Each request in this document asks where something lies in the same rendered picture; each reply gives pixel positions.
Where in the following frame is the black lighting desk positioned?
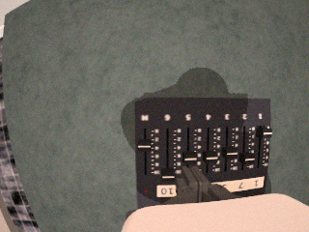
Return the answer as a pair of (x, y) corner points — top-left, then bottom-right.
(135, 98), (272, 210)

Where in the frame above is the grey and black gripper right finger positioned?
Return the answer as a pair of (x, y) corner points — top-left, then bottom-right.
(189, 166), (244, 203)

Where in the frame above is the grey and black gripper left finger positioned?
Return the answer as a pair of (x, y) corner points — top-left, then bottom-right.
(126, 166), (198, 220)

